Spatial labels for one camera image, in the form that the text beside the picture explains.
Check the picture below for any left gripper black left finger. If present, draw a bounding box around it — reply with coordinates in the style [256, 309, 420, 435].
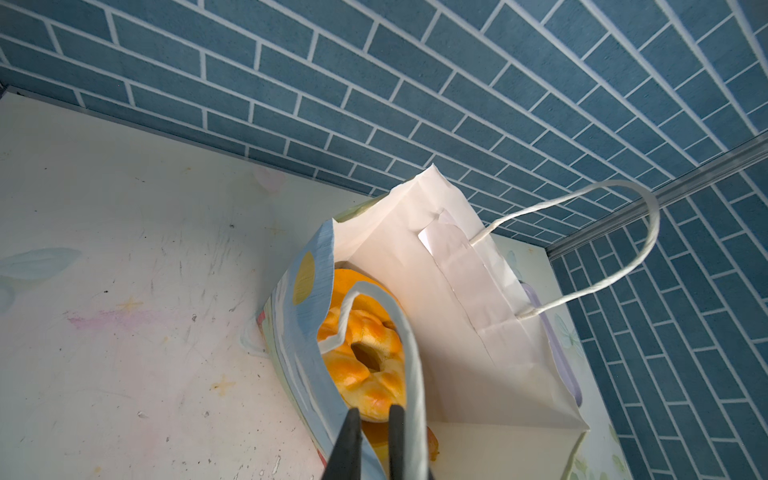
[322, 408, 363, 480]

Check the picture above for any glazed orange donut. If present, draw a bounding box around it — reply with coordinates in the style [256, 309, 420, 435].
[322, 309, 406, 423]

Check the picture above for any white green paper bag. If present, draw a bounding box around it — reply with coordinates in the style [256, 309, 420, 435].
[256, 164, 661, 480]

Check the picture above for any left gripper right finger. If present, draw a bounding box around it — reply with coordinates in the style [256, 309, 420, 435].
[388, 404, 434, 480]

